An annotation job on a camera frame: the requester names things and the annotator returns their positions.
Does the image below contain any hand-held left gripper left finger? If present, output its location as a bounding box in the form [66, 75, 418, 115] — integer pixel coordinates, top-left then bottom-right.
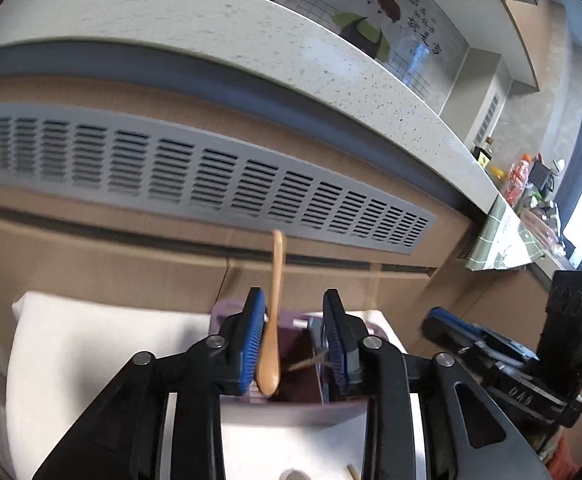
[31, 286, 267, 480]

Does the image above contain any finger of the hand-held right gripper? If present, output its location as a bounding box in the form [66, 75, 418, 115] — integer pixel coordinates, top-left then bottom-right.
[423, 307, 536, 366]
[458, 341, 504, 382]

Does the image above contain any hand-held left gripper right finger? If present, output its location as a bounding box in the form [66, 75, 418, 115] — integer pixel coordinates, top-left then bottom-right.
[322, 288, 554, 480]

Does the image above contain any grey-blue plastic spoon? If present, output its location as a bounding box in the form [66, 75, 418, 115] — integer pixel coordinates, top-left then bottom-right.
[305, 316, 328, 356]

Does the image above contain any wooden spoon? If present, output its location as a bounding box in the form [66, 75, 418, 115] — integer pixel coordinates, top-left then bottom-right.
[256, 229, 287, 397]

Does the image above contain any maroon plastic utensil holder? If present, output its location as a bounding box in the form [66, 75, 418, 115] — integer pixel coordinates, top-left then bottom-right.
[210, 297, 404, 428]

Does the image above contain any green checked towel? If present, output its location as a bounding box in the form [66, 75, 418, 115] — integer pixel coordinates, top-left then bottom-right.
[468, 192, 534, 273]

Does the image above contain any wooden counter cabinet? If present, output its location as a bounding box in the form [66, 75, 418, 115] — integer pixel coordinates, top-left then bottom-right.
[0, 77, 582, 461]

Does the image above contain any white tablecloth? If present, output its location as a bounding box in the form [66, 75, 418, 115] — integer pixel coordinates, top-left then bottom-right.
[5, 290, 412, 480]

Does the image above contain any black countertop holder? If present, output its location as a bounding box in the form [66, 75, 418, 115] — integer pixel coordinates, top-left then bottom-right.
[530, 157, 556, 193]

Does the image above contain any red packet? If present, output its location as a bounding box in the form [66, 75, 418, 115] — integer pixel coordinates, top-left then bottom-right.
[503, 152, 534, 206]

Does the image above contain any dark bottle with yellow label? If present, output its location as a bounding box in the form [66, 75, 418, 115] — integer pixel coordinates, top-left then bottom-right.
[472, 136, 494, 166]

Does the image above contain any grey vent grille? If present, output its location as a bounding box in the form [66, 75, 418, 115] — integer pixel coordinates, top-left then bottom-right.
[0, 102, 439, 256]

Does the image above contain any speckled stone countertop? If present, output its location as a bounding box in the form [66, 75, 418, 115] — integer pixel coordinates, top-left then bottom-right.
[0, 0, 502, 211]

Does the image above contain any white wall vent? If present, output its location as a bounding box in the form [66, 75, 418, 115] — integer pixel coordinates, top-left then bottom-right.
[472, 92, 502, 147]

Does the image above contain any cartoon wall sticker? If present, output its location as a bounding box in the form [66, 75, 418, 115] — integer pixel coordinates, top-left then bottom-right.
[276, 0, 472, 111]

